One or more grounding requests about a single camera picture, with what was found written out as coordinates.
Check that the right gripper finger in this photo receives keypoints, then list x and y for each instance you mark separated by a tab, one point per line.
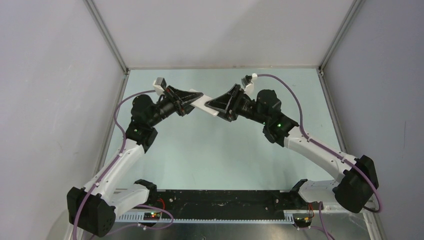
223	113
224	100

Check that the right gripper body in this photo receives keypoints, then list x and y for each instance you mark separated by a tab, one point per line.
239	103

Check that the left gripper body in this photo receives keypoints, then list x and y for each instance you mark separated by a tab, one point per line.
177	102

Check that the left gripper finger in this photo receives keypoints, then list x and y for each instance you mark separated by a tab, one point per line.
188	98
182	95

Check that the white remote control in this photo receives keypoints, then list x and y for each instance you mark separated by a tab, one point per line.
200	104

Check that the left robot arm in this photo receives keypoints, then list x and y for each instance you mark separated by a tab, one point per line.
95	206

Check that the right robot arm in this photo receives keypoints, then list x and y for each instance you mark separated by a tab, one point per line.
354	178

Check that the left controller board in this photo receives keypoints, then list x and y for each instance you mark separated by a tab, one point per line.
152	216

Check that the controller board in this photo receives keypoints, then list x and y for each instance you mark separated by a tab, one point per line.
302	220
152	216

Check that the right controller board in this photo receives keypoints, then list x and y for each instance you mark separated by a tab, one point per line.
302	220

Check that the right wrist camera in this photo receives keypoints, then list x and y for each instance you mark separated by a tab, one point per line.
248	83

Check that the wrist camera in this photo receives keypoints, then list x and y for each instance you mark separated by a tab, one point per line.
248	83
159	85

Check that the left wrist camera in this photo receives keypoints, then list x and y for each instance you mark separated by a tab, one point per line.
159	85

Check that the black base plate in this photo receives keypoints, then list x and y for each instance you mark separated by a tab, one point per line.
255	205

